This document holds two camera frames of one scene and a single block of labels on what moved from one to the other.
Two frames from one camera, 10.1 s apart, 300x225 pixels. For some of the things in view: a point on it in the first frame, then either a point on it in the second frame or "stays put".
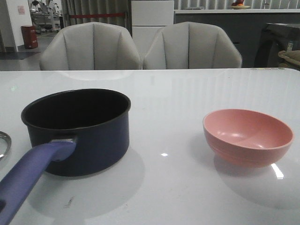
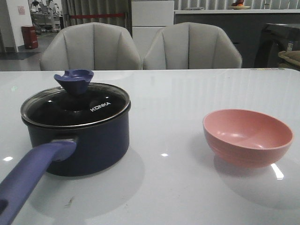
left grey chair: (91, 46) stays put
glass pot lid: (5, 143) → (77, 102)
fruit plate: (240, 7) stays put
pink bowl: (246, 138) stays put
